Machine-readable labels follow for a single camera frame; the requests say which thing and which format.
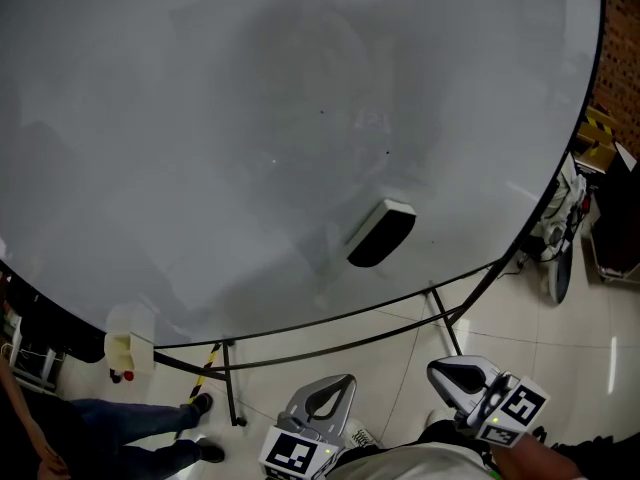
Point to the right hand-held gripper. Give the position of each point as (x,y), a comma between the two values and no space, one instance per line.
(515,408)

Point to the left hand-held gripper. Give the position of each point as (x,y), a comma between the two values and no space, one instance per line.
(295,455)

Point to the white and black whiteboard eraser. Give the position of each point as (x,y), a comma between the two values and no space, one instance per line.
(380,243)

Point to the person's right forearm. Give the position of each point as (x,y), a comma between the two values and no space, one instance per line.
(530,460)

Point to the large white whiteboard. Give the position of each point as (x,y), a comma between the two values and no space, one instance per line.
(200,118)

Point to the person's right white shoe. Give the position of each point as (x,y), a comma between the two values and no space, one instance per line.
(439,418)

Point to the person's white shoe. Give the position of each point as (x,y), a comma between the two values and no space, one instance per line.
(361,434)
(439,418)

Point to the person's left white shoe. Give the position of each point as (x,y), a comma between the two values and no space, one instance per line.
(361,434)

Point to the person's white shirt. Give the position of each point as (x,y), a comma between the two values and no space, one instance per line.
(410,463)

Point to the yellow black striped floor tape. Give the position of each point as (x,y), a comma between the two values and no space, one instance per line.
(200,380)

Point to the black office chair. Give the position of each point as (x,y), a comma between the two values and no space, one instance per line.
(557,278)

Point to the cream marker holder box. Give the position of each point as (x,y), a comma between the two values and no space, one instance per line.
(137,353)

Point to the white jacket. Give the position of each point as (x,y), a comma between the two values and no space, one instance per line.
(562,198)

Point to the black marker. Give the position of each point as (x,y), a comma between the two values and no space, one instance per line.
(116,377)

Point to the black cabinet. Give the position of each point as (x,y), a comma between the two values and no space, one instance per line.
(617,218)

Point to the yellow black striped boxes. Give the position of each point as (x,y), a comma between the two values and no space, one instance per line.
(595,133)

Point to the white metal rack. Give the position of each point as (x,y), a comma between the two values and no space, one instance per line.
(42,368)

